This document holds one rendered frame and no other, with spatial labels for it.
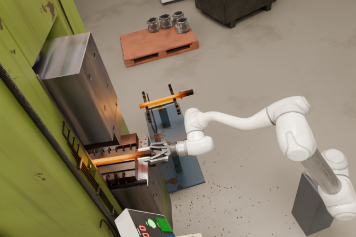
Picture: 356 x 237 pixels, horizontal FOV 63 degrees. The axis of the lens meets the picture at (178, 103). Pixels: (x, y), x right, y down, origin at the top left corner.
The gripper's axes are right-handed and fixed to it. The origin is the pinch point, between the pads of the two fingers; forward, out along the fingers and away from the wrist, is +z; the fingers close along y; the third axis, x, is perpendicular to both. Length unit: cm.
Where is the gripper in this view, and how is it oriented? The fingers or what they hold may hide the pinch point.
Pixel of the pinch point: (143, 154)
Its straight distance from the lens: 174.2
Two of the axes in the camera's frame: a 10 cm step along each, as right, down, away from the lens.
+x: -1.5, -7.0, -6.9
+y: -0.8, -6.9, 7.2
